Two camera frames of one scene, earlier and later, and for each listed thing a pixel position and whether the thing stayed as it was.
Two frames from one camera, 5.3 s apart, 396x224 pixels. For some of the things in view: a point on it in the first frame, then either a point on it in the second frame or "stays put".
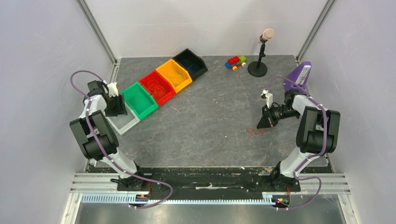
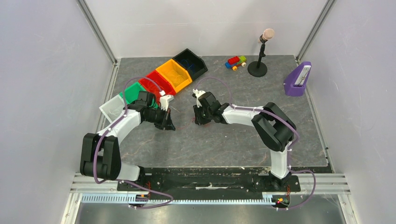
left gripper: x=120 y=109 to x=163 y=125
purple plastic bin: x=300 y=76 stays put
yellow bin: x=179 y=77 stays put
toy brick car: x=234 y=62 stays put
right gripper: x=271 y=114 to x=200 y=114
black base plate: x=214 y=180 stays put
